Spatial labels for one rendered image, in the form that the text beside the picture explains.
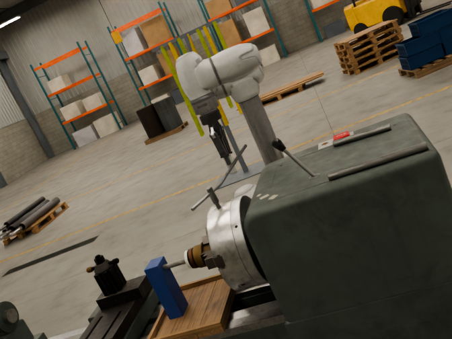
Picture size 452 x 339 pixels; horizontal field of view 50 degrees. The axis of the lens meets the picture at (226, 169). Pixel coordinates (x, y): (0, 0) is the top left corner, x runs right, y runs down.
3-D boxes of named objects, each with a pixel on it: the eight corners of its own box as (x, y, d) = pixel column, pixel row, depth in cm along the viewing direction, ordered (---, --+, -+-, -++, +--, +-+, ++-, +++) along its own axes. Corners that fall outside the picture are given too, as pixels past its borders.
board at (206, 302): (241, 276, 199) (237, 268, 198) (224, 331, 166) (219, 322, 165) (177, 294, 208) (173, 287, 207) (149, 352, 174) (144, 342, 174)
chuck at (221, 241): (269, 249, 192) (236, 183, 182) (264, 303, 164) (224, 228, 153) (248, 255, 195) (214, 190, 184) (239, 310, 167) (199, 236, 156)
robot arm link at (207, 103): (186, 103, 168) (194, 119, 169) (210, 93, 165) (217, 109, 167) (194, 99, 177) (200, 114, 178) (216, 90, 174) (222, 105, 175)
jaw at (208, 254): (229, 241, 171) (220, 253, 160) (235, 254, 172) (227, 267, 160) (202, 250, 175) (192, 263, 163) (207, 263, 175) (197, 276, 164)
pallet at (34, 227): (38, 218, 1048) (34, 213, 1045) (70, 206, 1024) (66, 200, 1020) (3, 246, 933) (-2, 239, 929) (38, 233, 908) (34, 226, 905)
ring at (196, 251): (211, 235, 180) (189, 242, 183) (205, 247, 172) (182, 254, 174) (221, 255, 182) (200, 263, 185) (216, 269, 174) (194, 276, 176)
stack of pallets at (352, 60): (393, 52, 1112) (383, 21, 1095) (409, 51, 1028) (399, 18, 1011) (342, 74, 1115) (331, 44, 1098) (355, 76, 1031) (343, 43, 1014)
